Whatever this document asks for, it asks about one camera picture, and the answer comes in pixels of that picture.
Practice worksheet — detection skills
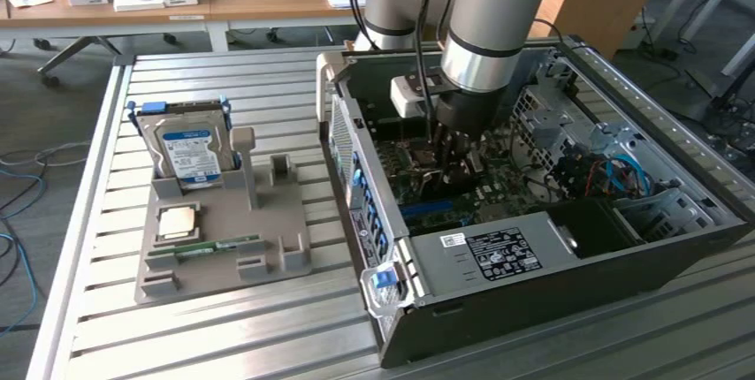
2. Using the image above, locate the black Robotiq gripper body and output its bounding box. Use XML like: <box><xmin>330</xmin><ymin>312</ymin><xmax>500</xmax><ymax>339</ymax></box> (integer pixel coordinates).
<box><xmin>436</xmin><ymin>87</ymin><xmax>502</xmax><ymax>138</ymax></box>

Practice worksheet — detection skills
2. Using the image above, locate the CPU socket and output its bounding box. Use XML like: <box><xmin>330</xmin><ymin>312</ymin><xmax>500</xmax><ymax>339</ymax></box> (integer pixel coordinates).
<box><xmin>405</xmin><ymin>139</ymin><xmax>444</xmax><ymax>171</ymax></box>

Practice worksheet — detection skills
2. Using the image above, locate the green motherboard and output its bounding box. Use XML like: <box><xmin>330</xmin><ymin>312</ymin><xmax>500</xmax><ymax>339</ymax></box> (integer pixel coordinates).
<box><xmin>372</xmin><ymin>105</ymin><xmax>553</xmax><ymax>238</ymax></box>

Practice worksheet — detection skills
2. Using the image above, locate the blue expansion slot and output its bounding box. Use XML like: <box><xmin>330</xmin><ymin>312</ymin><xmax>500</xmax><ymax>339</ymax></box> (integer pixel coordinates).
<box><xmin>398</xmin><ymin>198</ymin><xmax>456</xmax><ymax>221</ymax></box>

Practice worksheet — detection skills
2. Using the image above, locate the grey chipset heatsink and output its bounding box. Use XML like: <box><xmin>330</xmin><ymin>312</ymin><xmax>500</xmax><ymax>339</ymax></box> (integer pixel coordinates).
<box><xmin>477</xmin><ymin>203</ymin><xmax>514</xmax><ymax>224</ymax></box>

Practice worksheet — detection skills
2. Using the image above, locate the blue card retainer strip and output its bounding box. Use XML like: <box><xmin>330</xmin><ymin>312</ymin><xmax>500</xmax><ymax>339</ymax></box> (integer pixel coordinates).
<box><xmin>350</xmin><ymin>152</ymin><xmax>389</xmax><ymax>262</ymax></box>

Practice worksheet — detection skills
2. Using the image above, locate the grey power supply unit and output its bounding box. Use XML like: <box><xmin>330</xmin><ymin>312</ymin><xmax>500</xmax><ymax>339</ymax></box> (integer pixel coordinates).
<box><xmin>405</xmin><ymin>211</ymin><xmax>582</xmax><ymax>300</ymax></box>

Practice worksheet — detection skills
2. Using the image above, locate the black fan shroud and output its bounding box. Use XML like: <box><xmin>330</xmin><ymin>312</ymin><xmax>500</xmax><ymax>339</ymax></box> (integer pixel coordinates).
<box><xmin>545</xmin><ymin>200</ymin><xmax>648</xmax><ymax>261</ymax></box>

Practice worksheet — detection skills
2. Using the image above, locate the grey parts rack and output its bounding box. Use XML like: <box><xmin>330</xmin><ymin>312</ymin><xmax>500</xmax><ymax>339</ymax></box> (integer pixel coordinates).
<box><xmin>133</xmin><ymin>125</ymin><xmax>313</xmax><ymax>306</ymax></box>

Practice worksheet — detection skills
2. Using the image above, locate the metal disk bay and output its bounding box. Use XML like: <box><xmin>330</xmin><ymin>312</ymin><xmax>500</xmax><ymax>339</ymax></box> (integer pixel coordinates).
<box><xmin>609</xmin><ymin>187</ymin><xmax>718</xmax><ymax>244</ymax></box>

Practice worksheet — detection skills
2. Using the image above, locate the wooden desk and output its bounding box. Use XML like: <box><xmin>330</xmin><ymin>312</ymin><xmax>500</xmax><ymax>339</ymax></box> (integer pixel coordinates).
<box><xmin>206</xmin><ymin>0</ymin><xmax>536</xmax><ymax>52</ymax></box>
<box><xmin>0</xmin><ymin>0</ymin><xmax>211</xmax><ymax>88</ymax></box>

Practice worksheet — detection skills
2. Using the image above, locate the black open PC case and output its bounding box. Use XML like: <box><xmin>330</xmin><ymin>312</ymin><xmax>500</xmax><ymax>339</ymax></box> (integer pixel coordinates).
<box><xmin>316</xmin><ymin>34</ymin><xmax>755</xmax><ymax>370</ymax></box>

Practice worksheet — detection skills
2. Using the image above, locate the hard disk blue caddy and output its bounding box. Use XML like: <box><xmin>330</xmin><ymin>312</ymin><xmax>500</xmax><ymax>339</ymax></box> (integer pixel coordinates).
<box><xmin>126</xmin><ymin>96</ymin><xmax>242</xmax><ymax>191</ymax></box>

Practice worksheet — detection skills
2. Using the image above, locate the green RAM stick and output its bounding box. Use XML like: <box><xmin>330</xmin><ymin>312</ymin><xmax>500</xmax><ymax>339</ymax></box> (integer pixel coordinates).
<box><xmin>146</xmin><ymin>232</ymin><xmax>263</xmax><ymax>258</ymax></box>

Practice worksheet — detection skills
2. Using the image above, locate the silver CPU chip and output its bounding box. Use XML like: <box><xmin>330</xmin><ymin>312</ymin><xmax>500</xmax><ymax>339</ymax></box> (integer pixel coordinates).
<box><xmin>157</xmin><ymin>207</ymin><xmax>198</xmax><ymax>239</ymax></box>

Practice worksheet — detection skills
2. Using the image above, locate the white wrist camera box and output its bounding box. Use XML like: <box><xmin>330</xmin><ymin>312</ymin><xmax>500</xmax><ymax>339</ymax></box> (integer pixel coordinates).
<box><xmin>389</xmin><ymin>74</ymin><xmax>450</xmax><ymax>118</ymax></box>

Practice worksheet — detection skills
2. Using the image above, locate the black camera cable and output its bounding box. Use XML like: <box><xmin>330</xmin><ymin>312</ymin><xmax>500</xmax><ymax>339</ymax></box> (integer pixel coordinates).
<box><xmin>412</xmin><ymin>0</ymin><xmax>441</xmax><ymax>151</ymax></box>

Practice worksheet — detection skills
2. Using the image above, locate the red wire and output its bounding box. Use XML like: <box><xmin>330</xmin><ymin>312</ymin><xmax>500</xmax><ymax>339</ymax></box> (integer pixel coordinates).
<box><xmin>582</xmin><ymin>157</ymin><xmax>612</xmax><ymax>199</ymax></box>

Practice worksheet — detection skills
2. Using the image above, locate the black power cable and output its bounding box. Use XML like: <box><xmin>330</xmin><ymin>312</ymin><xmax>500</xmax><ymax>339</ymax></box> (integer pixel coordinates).
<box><xmin>533</xmin><ymin>19</ymin><xmax>590</xmax><ymax>49</ymax></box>

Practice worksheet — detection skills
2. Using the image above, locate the blue wire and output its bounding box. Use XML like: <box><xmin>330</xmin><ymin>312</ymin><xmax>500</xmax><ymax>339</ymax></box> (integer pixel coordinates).
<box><xmin>606</xmin><ymin>155</ymin><xmax>654</xmax><ymax>199</ymax></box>

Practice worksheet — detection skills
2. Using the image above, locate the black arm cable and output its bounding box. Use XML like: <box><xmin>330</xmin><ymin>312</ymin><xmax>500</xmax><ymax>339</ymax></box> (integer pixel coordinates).
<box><xmin>346</xmin><ymin>0</ymin><xmax>382</xmax><ymax>50</ymax></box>

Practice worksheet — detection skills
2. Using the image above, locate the white desk frame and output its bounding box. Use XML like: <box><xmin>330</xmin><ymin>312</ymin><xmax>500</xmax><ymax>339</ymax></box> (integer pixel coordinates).
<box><xmin>645</xmin><ymin>0</ymin><xmax>755</xmax><ymax>79</ymax></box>

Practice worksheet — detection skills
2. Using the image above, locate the grey floor cable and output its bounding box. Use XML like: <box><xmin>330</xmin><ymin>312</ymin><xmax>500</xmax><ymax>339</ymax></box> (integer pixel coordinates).
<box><xmin>0</xmin><ymin>140</ymin><xmax>93</xmax><ymax>168</ymax></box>

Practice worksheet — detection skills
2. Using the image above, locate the blue floor cable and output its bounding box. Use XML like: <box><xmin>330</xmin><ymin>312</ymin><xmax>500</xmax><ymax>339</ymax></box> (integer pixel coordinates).
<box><xmin>0</xmin><ymin>166</ymin><xmax>46</xmax><ymax>338</ymax></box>

